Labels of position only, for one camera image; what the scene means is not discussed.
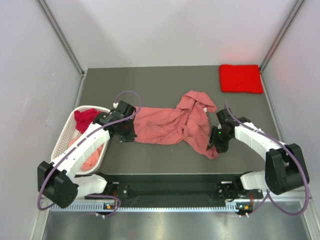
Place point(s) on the salmon pink t shirt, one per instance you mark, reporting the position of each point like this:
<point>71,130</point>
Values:
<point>187,122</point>

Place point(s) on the white plastic laundry basket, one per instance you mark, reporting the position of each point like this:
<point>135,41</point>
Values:
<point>70,134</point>

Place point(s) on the left aluminium frame post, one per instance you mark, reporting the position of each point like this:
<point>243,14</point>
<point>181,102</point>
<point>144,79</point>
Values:
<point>60,35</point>

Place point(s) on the crimson crumpled t shirt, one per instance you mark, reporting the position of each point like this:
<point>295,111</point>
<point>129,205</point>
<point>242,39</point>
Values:
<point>84,118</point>

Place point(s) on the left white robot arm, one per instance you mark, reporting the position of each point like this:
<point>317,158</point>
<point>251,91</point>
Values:
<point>58,181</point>

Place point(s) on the grey slotted cable duct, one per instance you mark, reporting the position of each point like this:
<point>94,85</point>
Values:
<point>104,207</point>

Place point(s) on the aluminium frame post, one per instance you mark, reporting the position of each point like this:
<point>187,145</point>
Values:
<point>60,35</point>
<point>293,13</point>

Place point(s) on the folded red t shirt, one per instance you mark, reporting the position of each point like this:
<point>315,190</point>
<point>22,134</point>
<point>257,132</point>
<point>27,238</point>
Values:
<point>240,79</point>

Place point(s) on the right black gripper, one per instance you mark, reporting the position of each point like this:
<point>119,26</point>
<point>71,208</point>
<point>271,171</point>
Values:
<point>221,147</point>

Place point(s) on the right aluminium frame post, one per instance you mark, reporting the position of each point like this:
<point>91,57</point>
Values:
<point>293,13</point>

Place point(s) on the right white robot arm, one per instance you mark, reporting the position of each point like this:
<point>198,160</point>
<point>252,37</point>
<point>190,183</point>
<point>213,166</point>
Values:
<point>285,168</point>

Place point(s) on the light pink t shirt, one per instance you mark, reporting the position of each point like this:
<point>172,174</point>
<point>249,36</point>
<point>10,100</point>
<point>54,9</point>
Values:
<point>92,160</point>

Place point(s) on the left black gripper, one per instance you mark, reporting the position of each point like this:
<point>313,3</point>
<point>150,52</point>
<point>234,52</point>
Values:
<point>129,137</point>

